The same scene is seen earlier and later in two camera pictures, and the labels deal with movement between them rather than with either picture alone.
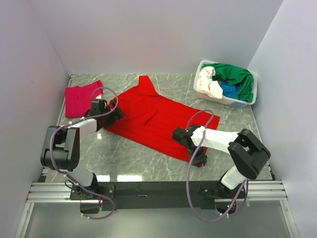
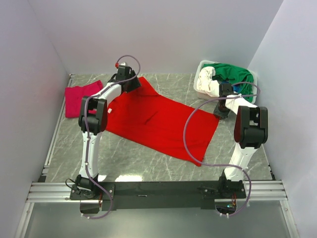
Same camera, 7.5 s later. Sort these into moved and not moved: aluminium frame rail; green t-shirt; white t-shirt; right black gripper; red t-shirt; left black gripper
Moved: left black gripper; right black gripper
Not moved: white t-shirt; aluminium frame rail; green t-shirt; red t-shirt
